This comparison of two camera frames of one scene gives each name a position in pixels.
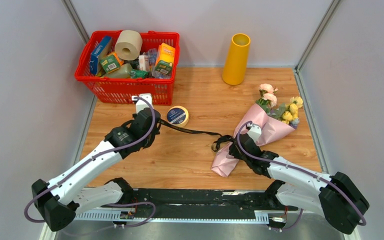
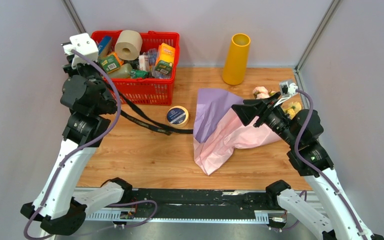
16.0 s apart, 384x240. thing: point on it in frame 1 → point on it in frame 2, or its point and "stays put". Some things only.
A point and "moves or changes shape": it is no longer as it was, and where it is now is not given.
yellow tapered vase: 234,68 stays put
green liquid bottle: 125,71 stays put
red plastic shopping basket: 120,90 stays put
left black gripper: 155,132 → 79,67
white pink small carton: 144,60 stays put
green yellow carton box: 111,62 stays put
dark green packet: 139,73 stays put
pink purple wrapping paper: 271,128 moves or changes shape
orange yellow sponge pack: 165,59 stays put
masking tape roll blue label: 178,116 stays put
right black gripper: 232,152 → 247,112
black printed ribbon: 223,137 → 161,128
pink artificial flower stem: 267,97 moves or changes shape
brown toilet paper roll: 128,45 stays put
